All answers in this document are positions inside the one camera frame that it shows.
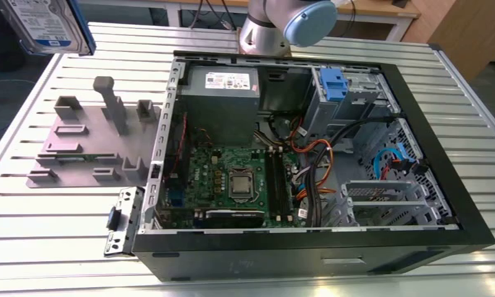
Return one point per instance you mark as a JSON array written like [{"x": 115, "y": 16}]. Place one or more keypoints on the metal drive cage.
[{"x": 355, "y": 108}]

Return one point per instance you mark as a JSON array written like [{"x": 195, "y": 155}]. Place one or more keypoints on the hard disk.
[{"x": 45, "y": 24}]

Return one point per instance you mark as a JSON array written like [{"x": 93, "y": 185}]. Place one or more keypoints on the black PC case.
[{"x": 272, "y": 256}]

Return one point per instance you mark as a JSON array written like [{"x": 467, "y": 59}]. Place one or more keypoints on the green RAM stick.
[{"x": 77, "y": 157}]

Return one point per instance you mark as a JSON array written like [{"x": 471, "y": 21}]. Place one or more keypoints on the metal disk bay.
[{"x": 379, "y": 185}]

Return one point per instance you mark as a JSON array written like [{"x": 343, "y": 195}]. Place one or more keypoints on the silver CPU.
[{"x": 240, "y": 185}]

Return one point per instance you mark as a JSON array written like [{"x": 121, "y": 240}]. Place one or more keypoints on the brown wooden cabinet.
[{"x": 466, "y": 31}]

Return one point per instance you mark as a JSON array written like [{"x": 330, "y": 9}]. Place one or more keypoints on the CPU socket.
[{"x": 240, "y": 170}]

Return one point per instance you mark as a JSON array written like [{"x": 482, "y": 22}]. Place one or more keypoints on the black RAM slot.
[
  {"x": 283, "y": 185},
  {"x": 272, "y": 185}
]

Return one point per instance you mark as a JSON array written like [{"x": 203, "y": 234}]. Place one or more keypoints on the grey parts rack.
[{"x": 87, "y": 139}]

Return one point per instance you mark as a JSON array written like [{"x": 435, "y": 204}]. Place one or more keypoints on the black office chair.
[{"x": 4, "y": 62}]

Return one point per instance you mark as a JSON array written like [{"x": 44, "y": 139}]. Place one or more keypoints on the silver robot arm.
[{"x": 264, "y": 40}]

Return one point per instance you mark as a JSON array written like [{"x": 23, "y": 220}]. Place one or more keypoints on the metal card retention bracket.
[{"x": 125, "y": 216}]

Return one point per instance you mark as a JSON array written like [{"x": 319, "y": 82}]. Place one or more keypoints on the black graphics card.
[{"x": 231, "y": 216}]

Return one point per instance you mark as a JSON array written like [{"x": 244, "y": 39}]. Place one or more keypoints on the blue expansion slot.
[{"x": 176, "y": 198}]

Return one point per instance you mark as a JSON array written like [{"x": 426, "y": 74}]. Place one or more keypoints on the green motherboard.
[{"x": 206, "y": 185}]

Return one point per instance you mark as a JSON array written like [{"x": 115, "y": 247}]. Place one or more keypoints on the blue plastic drive latch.
[{"x": 332, "y": 85}]

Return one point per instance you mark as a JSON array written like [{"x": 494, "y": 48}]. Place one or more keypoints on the grey power supply unit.
[{"x": 219, "y": 117}]

